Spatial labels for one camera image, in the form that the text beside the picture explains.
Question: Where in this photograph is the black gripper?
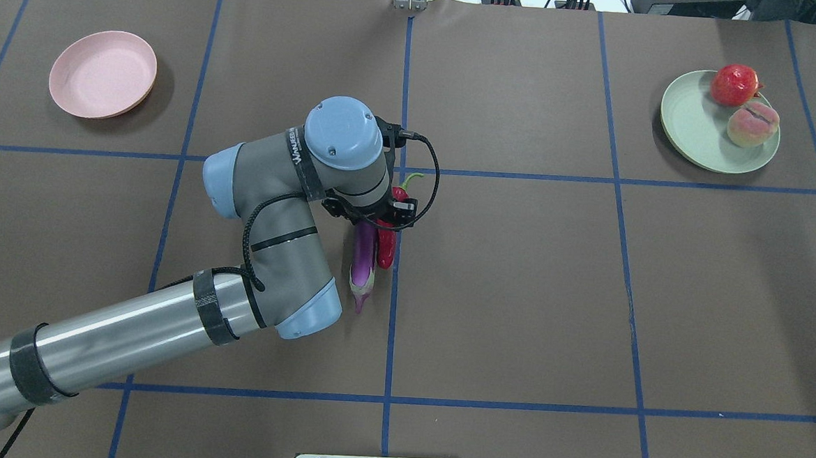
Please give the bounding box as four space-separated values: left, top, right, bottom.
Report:
322 189 418 229

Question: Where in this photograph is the red chili pepper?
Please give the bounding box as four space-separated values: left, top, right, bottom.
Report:
376 172 424 270

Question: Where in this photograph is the purple eggplant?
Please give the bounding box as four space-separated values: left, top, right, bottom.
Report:
349 222 377 314

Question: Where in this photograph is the red pomegranate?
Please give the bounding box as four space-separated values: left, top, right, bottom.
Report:
709 63 764 107

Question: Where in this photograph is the peach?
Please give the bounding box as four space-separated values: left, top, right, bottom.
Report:
726 101 780 148

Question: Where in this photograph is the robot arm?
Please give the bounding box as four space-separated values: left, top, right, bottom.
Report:
0 97 430 430

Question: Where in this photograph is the green plate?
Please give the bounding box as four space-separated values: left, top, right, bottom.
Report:
659 70 783 175

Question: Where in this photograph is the pink plate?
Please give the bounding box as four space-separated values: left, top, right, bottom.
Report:
48 30 158 120

